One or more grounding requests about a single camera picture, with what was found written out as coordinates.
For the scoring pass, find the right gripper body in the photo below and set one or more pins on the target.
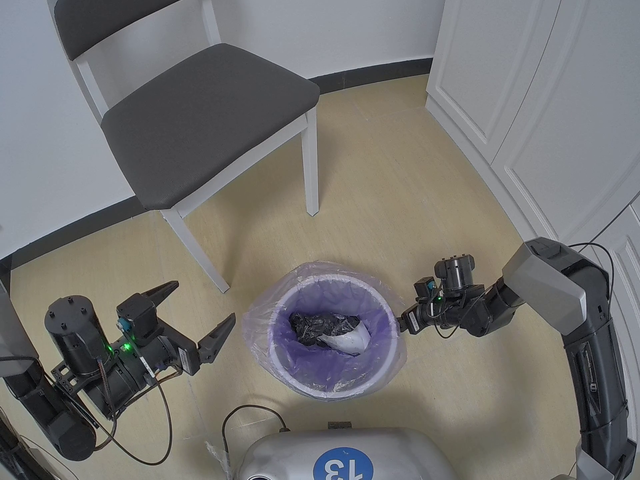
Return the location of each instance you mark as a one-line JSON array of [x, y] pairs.
[[412, 320]]

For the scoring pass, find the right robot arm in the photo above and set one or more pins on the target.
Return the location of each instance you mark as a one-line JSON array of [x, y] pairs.
[[545, 278]]

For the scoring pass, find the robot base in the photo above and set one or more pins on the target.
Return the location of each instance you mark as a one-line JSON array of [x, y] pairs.
[[300, 453]]

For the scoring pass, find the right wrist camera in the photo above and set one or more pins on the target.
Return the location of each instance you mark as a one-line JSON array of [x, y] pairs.
[[425, 289]]

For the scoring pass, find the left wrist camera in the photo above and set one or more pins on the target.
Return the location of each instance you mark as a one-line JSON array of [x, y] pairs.
[[137, 318]]

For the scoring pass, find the white chair with grey cushions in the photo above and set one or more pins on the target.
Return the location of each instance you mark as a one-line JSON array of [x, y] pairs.
[[200, 118]]

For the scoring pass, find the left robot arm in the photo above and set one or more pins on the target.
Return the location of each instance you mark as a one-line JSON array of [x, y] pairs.
[[75, 328]]

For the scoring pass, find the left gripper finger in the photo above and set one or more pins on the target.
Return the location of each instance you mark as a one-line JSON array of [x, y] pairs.
[[160, 294], [215, 338]]

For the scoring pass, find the black plastic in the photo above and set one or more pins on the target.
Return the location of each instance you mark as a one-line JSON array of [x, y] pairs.
[[315, 325]]

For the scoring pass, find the white wardrobe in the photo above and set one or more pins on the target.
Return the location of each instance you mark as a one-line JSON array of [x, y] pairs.
[[525, 68]]

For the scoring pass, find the white trash bin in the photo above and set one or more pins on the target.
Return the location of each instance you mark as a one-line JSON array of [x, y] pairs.
[[334, 279]]

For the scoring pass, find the purple plastic bag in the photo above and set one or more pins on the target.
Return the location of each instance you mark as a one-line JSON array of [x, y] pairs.
[[280, 338]]

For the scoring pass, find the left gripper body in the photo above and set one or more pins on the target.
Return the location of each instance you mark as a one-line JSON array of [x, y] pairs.
[[175, 353]]

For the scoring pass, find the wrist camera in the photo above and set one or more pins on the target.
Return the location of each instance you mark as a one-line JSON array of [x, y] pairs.
[[137, 318], [425, 289]]

